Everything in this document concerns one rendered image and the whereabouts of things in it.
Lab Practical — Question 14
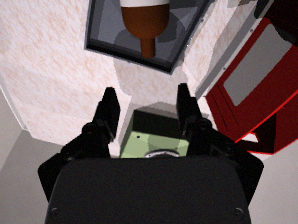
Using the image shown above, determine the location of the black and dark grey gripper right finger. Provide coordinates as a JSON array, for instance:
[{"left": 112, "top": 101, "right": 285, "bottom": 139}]
[{"left": 176, "top": 83, "right": 264, "bottom": 206}]

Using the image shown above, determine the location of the red crate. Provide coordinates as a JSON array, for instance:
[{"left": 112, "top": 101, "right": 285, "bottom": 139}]
[{"left": 205, "top": 0, "right": 298, "bottom": 155}]

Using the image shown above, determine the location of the brown glass bottle with white label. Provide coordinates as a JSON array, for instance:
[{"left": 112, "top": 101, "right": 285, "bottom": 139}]
[{"left": 120, "top": 0, "right": 170, "bottom": 58}]

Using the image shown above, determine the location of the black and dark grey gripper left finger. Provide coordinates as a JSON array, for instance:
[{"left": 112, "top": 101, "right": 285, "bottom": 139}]
[{"left": 38, "top": 87, "right": 121, "bottom": 203}]

